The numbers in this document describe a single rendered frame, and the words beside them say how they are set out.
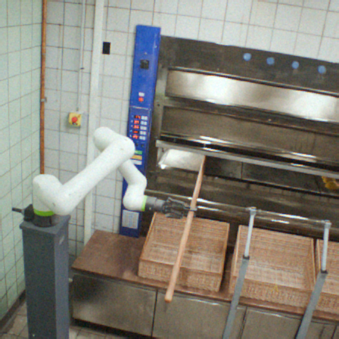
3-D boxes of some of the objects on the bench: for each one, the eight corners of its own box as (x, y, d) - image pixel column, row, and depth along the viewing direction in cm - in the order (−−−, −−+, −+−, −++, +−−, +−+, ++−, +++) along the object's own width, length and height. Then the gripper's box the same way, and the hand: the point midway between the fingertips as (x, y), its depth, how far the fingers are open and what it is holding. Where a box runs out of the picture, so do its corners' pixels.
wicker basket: (151, 240, 325) (154, 208, 314) (223, 253, 318) (230, 222, 307) (136, 277, 280) (139, 243, 269) (219, 293, 274) (226, 259, 263)
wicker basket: (231, 255, 318) (238, 224, 307) (304, 268, 310) (313, 237, 299) (227, 294, 273) (234, 261, 262) (311, 310, 266) (322, 277, 255)
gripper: (158, 191, 248) (198, 197, 245) (155, 214, 254) (194, 222, 252) (156, 196, 241) (197, 203, 238) (153, 220, 247) (193, 228, 245)
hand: (190, 212), depth 245 cm, fingers closed on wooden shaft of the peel, 3 cm apart
